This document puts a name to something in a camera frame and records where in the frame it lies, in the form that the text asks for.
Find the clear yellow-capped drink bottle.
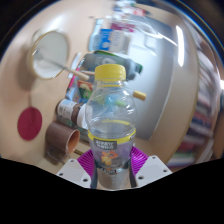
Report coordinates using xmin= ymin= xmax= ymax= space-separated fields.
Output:
xmin=84 ymin=63 xmax=138 ymax=191

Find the under-shelf light strip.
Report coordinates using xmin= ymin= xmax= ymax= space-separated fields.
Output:
xmin=175 ymin=25 xmax=186 ymax=68

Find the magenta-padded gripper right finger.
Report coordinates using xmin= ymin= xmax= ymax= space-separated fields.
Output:
xmin=128 ymin=145 xmax=173 ymax=189

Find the blue and white box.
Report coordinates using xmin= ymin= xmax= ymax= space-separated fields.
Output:
xmin=96 ymin=28 xmax=131 ymax=54

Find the cream ceramic cup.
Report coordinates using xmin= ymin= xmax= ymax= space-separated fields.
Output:
xmin=28 ymin=30 xmax=71 ymax=80

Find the wooden shelf unit with books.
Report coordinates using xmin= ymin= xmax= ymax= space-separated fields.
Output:
xmin=166 ymin=33 xmax=224 ymax=168

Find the brown mug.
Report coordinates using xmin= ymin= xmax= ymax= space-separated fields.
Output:
xmin=45 ymin=120 xmax=81 ymax=158

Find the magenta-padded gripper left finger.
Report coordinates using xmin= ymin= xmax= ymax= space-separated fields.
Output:
xmin=55 ymin=148 xmax=99 ymax=190

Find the green bottle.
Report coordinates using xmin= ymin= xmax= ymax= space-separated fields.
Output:
xmin=132 ymin=62 xmax=145 ymax=75

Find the flat round red coaster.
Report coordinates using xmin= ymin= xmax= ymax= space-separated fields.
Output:
xmin=17 ymin=106 xmax=44 ymax=142

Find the grey shaker bottle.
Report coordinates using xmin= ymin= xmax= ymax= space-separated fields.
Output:
xmin=79 ymin=49 xmax=143 ymax=81

